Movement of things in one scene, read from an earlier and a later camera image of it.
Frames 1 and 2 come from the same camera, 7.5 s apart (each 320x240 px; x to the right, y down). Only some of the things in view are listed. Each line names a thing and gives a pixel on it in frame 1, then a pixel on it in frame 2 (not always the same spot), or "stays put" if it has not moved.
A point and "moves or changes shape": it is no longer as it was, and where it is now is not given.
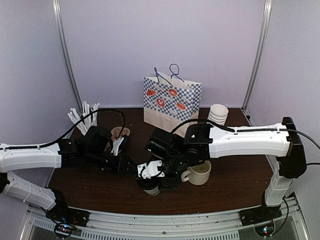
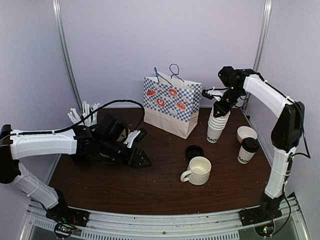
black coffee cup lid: [149, 183] moves or changes shape
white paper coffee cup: [153, 192] to [244, 156]
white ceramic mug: [197, 174] stays put
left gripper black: [121, 165] to [137, 159]
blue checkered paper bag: [169, 102] stays put
